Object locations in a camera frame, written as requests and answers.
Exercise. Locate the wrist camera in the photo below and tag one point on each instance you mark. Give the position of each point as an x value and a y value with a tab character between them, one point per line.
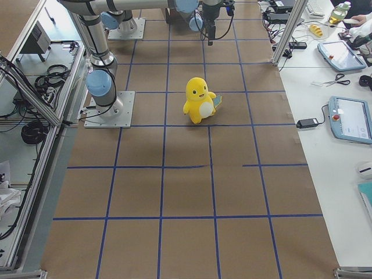
229	5

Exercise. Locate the near blue teach pendant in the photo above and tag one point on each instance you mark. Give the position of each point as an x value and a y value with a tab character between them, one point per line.
350	119

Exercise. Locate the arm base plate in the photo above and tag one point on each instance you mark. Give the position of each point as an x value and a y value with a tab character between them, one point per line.
132	29
119	115

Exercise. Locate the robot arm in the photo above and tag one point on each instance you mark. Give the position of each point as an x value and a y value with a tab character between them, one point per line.
111	20
91	13

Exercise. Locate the crumpled white cloth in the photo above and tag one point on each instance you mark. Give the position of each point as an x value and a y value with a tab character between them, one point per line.
10	197

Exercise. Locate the far blue teach pendant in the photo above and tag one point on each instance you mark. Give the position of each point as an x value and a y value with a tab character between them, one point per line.
340	56

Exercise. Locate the grey metal control box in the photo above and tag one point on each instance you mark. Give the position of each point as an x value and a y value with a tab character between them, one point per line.
37	43

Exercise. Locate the teal notebook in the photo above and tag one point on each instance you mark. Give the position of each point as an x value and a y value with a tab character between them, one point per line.
365	193

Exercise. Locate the blue teach pendant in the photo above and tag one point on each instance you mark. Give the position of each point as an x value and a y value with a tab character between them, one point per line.
350	119
340	56

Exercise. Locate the yellow banana toy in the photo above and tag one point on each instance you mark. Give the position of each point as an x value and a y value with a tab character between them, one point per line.
316	30

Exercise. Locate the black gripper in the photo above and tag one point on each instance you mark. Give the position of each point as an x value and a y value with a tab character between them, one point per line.
211	13

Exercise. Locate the aluminium frame post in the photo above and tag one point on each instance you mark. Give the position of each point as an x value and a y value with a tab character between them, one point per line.
291	25

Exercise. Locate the black power adapter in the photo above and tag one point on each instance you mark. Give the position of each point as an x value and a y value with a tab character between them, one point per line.
307	123

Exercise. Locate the yellow plush dinosaur toy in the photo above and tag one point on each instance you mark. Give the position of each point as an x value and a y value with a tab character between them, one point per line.
200	102

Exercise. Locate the black handled scissors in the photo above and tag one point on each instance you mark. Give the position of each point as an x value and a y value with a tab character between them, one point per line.
339	79

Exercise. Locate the yellow liquid bottle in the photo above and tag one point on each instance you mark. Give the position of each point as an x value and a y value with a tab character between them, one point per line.
339	12

